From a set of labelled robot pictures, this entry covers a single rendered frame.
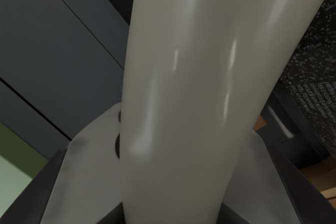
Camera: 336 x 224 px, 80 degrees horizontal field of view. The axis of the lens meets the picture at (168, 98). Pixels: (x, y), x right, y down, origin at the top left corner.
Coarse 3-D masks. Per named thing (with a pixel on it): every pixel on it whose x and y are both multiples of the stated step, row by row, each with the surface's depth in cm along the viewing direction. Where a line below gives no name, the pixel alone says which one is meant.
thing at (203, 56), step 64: (192, 0) 2; (256, 0) 2; (320, 0) 3; (128, 64) 4; (192, 64) 3; (256, 64) 3; (128, 128) 4; (192, 128) 3; (128, 192) 5; (192, 192) 4
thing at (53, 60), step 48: (0, 0) 38; (48, 0) 52; (96, 0) 82; (0, 48) 33; (48, 48) 42; (96, 48) 59; (0, 96) 28; (48, 96) 35; (96, 96) 46; (48, 144) 30
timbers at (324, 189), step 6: (324, 174) 121; (330, 174) 119; (312, 180) 122; (318, 180) 120; (324, 180) 118; (330, 180) 116; (318, 186) 117; (324, 186) 116; (330, 186) 114; (324, 192) 115; (330, 192) 114
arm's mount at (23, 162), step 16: (0, 128) 25; (0, 144) 24; (16, 144) 26; (0, 160) 24; (16, 160) 25; (32, 160) 26; (0, 176) 25; (16, 176) 25; (32, 176) 25; (0, 192) 26; (16, 192) 26; (0, 208) 28
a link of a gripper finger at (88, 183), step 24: (96, 120) 10; (72, 144) 9; (96, 144) 9; (72, 168) 8; (96, 168) 8; (72, 192) 7; (96, 192) 7; (120, 192) 7; (48, 216) 6; (72, 216) 6; (96, 216) 6; (120, 216) 7
